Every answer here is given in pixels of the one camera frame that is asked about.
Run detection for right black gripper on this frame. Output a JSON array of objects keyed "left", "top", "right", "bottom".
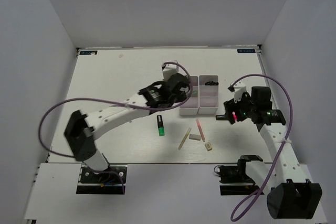
[{"left": 223, "top": 90, "right": 256, "bottom": 125}]

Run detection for black pink highlighter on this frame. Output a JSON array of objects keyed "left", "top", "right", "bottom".
[{"left": 215, "top": 113, "right": 237, "bottom": 124}]

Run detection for black green highlighter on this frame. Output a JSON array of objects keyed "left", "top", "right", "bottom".
[{"left": 156, "top": 114, "right": 165, "bottom": 136}]

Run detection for black handled scissors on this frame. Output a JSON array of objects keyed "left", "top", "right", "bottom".
[{"left": 204, "top": 81, "right": 219, "bottom": 86}]

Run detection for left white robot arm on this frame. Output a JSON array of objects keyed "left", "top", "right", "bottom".
[{"left": 64, "top": 73, "right": 192, "bottom": 182}]

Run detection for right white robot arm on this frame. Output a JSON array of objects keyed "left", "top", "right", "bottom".
[{"left": 220, "top": 82, "right": 322, "bottom": 219}]

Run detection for right white organizer tray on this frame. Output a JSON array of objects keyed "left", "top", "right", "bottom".
[{"left": 198, "top": 75, "right": 219, "bottom": 115}]

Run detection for pink pastel pen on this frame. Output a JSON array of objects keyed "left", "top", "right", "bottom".
[{"left": 195, "top": 119, "right": 205, "bottom": 142}]

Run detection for yellow pastel pen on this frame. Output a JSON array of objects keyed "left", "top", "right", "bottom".
[{"left": 178, "top": 127, "right": 192, "bottom": 150}]

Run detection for grey white eraser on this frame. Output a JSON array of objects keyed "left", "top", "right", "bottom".
[{"left": 189, "top": 134, "right": 202, "bottom": 141}]

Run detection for small beige eraser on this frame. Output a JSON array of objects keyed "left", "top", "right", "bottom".
[{"left": 205, "top": 142, "right": 213, "bottom": 151}]

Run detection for left blue table label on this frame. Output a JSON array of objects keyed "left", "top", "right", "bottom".
[{"left": 79, "top": 50, "right": 98, "bottom": 55}]

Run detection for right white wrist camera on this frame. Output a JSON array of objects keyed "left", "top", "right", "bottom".
[{"left": 228, "top": 81, "right": 247, "bottom": 103}]

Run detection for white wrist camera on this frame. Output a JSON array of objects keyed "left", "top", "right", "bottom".
[
  {"left": 161, "top": 60, "right": 179, "bottom": 81},
  {"left": 228, "top": 81, "right": 247, "bottom": 103}
]

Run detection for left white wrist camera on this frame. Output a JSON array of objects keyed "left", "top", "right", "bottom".
[{"left": 161, "top": 60, "right": 179, "bottom": 81}]

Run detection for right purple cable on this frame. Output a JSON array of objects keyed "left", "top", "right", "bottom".
[{"left": 230, "top": 73, "right": 293, "bottom": 221}]

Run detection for purple cable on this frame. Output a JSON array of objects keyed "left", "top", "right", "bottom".
[
  {"left": 230, "top": 73, "right": 293, "bottom": 221},
  {"left": 38, "top": 61, "right": 196, "bottom": 195}
]

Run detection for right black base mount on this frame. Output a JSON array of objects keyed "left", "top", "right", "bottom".
[{"left": 214, "top": 155, "right": 263, "bottom": 196}]

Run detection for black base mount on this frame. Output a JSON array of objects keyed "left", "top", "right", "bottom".
[
  {"left": 214, "top": 155, "right": 263, "bottom": 196},
  {"left": 76, "top": 165, "right": 128, "bottom": 195}
]

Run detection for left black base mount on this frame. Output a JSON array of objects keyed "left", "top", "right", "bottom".
[{"left": 76, "top": 165, "right": 128, "bottom": 195}]

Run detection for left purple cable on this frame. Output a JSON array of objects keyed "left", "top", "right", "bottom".
[{"left": 38, "top": 61, "right": 196, "bottom": 195}]

